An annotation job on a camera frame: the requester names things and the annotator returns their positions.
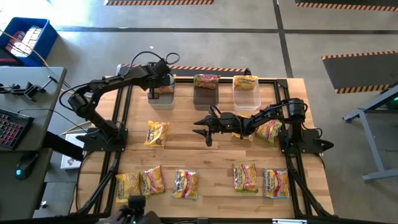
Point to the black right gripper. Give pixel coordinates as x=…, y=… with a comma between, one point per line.
x=227, y=124

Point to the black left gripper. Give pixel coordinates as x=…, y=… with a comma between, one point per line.
x=158, y=74

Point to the yellow Maruchan ramen packet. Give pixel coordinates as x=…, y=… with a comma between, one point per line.
x=128, y=185
x=240, y=136
x=157, y=133
x=245, y=83

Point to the green-edged lime shrimp ramen packet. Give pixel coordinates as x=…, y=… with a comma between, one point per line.
x=206, y=81
x=245, y=177
x=153, y=181
x=269, y=130

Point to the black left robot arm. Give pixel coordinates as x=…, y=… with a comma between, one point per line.
x=109, y=82

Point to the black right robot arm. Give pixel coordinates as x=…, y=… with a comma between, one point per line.
x=295, y=109

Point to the white plastic bin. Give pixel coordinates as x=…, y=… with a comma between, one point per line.
x=161, y=104

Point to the grey plastic bin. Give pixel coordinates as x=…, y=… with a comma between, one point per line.
x=205, y=101

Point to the clear plastic bin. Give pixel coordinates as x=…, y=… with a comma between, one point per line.
x=247, y=99

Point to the black diagonal bar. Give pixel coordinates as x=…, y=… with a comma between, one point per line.
x=62, y=146

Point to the white cardboard box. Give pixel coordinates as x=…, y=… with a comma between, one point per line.
x=70, y=161

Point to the large black desk clamp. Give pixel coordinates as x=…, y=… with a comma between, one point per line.
x=34, y=88

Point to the blue plastic crate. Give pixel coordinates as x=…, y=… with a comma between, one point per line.
x=46, y=40

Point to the white label strip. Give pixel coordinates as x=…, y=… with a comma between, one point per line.
x=289, y=221

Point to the stack of small cartons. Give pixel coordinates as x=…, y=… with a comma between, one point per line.
x=26, y=40

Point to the small black desk clamp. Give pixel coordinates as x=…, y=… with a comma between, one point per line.
x=9, y=88

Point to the backlit black keyboard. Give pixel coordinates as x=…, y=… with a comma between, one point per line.
x=12, y=129

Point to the black computer mouse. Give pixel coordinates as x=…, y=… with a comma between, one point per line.
x=26, y=165

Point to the black red-edged case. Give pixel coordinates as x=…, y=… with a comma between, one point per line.
x=9, y=57

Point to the small metal knob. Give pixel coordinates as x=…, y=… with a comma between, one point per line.
x=43, y=204

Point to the grey side desk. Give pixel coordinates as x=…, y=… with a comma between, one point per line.
x=18, y=199

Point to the grey metal table stand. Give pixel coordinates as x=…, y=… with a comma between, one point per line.
x=373, y=149

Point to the dark green-lit device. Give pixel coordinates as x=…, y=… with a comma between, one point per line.
x=393, y=102

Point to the black aluminium rig frame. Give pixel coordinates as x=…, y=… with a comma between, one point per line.
x=227, y=81

